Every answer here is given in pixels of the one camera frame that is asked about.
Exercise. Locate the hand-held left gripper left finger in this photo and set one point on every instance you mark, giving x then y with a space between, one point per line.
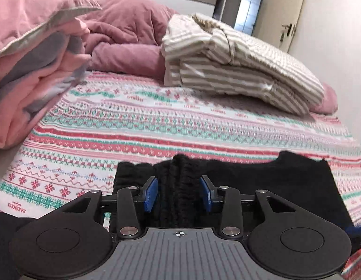
149 194

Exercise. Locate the striped pillow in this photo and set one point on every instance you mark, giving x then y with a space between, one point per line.
241 64

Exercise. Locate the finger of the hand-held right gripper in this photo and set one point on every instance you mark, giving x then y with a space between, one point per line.
355 231

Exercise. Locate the patterned bed sheet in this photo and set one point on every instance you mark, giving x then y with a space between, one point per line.
139 122

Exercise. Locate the pink duvet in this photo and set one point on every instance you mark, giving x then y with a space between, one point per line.
125 32

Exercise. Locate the pink pillow with grey trim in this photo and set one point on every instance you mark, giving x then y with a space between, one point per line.
31 11

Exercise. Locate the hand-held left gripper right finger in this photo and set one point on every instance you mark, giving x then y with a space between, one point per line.
205 194

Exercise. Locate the pink and grey folded blanket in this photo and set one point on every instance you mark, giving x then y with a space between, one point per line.
28 93

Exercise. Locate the white door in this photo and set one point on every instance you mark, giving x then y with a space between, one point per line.
279 3

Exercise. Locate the black pants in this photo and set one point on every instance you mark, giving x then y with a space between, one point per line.
285 186

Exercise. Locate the bright window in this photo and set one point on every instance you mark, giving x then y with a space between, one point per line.
248 10

